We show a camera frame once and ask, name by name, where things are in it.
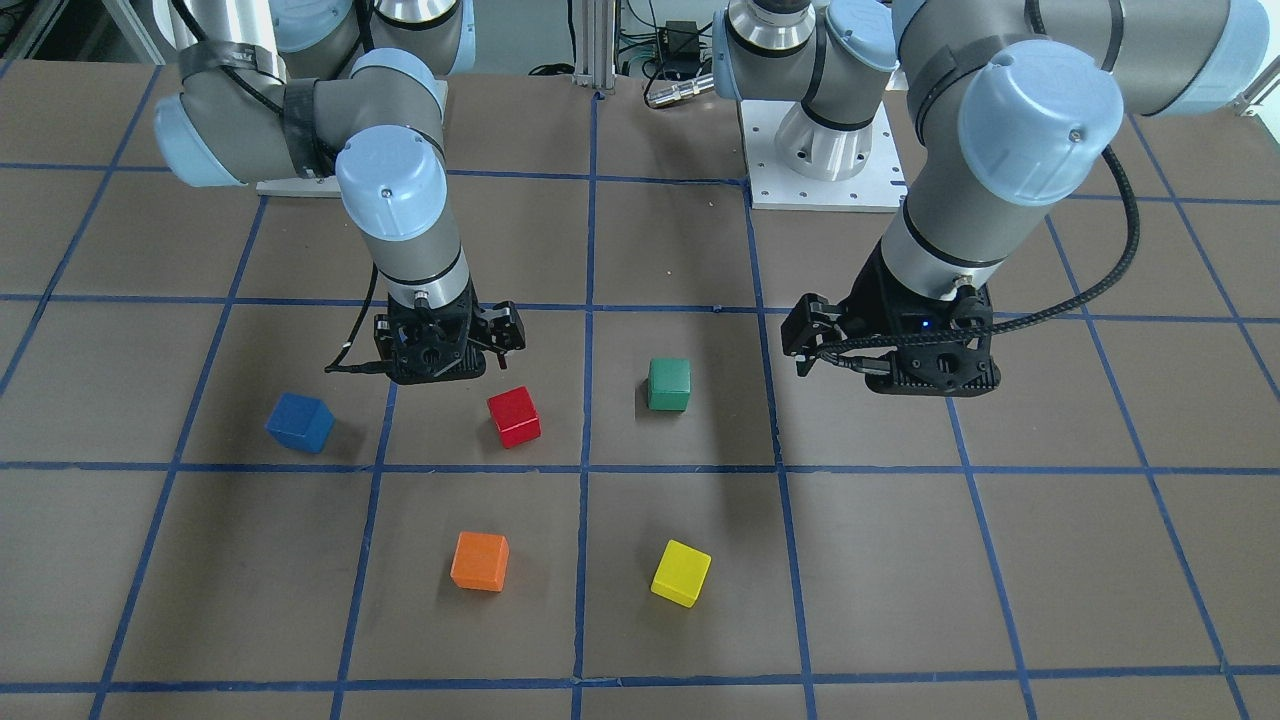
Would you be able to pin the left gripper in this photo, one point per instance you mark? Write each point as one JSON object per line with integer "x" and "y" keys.
{"x": 868, "y": 296}

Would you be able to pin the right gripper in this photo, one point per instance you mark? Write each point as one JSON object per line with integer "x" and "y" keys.
{"x": 505, "y": 328}

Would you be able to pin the red block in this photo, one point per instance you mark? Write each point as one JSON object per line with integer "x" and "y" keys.
{"x": 515, "y": 417}

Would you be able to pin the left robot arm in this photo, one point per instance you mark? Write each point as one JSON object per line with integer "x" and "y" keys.
{"x": 1014, "y": 102}

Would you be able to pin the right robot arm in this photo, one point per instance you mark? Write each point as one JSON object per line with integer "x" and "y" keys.
{"x": 351, "y": 91}

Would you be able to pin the green block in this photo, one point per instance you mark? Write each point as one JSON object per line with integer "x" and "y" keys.
{"x": 669, "y": 384}

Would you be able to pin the blue block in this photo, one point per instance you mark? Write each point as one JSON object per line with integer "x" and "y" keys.
{"x": 300, "y": 422}

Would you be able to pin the orange block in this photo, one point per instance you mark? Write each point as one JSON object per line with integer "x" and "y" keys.
{"x": 480, "y": 561}

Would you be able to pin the yellow block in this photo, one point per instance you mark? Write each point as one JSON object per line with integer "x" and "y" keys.
{"x": 681, "y": 574}

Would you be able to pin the black power adapter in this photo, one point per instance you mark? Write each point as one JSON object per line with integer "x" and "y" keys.
{"x": 679, "y": 40}

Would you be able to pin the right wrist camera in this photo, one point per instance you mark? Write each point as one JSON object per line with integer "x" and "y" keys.
{"x": 409, "y": 371}

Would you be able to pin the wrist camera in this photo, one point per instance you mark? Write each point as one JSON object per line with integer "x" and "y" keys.
{"x": 409, "y": 371}
{"x": 937, "y": 371}

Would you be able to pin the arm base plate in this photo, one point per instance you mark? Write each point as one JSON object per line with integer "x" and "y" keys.
{"x": 820, "y": 160}
{"x": 300, "y": 188}

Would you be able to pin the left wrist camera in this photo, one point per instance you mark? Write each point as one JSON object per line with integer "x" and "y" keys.
{"x": 937, "y": 371}

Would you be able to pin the aluminium frame post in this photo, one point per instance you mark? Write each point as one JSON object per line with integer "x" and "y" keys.
{"x": 595, "y": 44}

